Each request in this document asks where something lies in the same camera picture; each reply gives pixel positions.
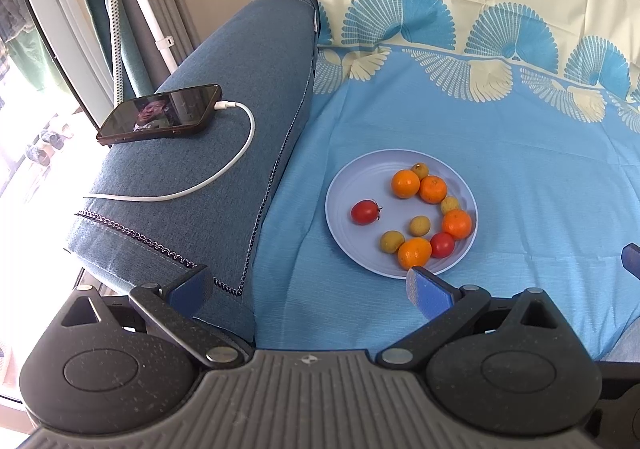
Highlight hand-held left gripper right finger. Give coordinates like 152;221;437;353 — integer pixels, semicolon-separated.
375;265;562;371

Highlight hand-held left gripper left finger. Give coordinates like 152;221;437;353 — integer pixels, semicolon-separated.
57;264;253;371

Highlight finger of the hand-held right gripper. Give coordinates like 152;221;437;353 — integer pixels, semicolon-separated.
621;243;640;280

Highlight small orange mandarin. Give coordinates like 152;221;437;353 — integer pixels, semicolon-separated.
391;169;421;200
442;209;473;240
397;237;432;271
419;175;448;204

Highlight red cherry tomato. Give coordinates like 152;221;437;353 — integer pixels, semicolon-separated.
429;232;456;259
350;199;383;226

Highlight light blue plate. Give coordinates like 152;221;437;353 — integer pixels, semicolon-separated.
325;149;478;280

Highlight blue fan-print cloth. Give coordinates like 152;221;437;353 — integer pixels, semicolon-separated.
252;0;640;362

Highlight black smartphone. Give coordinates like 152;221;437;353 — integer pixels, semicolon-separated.
95;84;223;146

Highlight grey shoes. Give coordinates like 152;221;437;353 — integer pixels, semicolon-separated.
25;116;76;164

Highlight dark green hanging garment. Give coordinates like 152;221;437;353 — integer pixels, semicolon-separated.
5;34;66;92

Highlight white steamer pole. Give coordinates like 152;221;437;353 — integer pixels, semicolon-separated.
52;0;178;72

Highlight white charging cable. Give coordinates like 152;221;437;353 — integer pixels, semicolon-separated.
82;100;257;204

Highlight braided steamer hose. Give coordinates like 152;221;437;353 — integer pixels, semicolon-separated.
102;0;126;102

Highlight white window frame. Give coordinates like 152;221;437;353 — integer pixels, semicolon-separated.
5;0;121;124

